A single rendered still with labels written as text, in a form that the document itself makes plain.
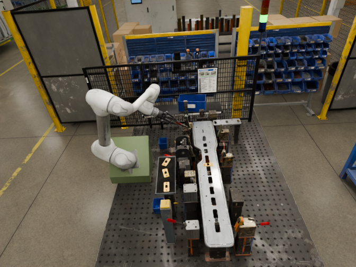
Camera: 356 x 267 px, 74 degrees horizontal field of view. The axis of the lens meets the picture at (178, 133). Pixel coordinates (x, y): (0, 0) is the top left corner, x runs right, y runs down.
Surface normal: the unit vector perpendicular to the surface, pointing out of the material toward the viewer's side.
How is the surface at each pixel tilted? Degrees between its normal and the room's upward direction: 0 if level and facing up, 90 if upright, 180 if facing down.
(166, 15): 90
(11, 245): 0
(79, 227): 0
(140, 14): 90
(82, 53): 91
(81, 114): 94
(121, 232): 0
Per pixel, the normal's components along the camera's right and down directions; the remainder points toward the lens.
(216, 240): -0.07, -0.79
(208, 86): 0.00, 0.61
